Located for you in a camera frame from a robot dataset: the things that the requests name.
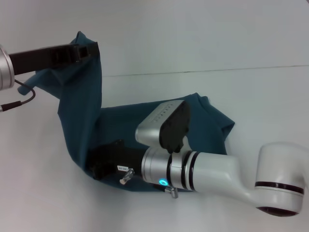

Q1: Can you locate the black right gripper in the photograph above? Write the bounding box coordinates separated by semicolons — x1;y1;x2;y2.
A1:
88;139;147;180

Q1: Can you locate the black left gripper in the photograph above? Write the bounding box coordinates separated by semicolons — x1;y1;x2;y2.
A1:
8;42;99;76

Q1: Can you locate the teal blue printed t-shirt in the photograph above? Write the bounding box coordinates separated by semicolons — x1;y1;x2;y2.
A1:
18;30;236;194

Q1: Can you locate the right arm cable with plug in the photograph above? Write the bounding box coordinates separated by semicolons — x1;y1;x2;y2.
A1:
119;168;178;199

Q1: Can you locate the arm cable with plug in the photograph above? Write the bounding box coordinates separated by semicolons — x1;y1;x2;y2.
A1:
119;168;178;199
0;81;36;113

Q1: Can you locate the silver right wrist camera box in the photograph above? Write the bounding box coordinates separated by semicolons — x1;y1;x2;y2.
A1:
135;99;191;153

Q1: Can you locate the left arm cable with plug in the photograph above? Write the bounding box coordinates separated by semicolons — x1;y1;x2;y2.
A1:
0;81;36;113

